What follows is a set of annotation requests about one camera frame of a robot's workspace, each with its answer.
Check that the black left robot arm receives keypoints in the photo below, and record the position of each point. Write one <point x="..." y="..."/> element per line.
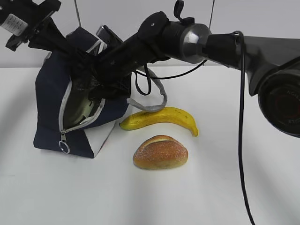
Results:
<point x="31" y="23"/>

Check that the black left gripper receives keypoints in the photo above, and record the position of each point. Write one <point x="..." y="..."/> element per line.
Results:
<point x="31" y="23"/>

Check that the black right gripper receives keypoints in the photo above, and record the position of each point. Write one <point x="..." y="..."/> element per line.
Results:
<point x="104" y="76"/>

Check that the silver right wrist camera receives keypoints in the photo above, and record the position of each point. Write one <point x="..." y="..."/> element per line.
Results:
<point x="108" y="36"/>

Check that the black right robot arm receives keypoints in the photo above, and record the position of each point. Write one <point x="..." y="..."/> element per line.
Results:
<point x="271" y="65"/>

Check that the brown bread roll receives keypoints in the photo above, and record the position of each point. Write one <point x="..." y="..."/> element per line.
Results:
<point x="160" y="152"/>

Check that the navy and white lunch bag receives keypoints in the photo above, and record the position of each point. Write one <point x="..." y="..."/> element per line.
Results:
<point x="70" y="123"/>

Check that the yellow banana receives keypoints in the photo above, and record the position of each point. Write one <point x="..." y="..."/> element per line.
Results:
<point x="172" y="115"/>

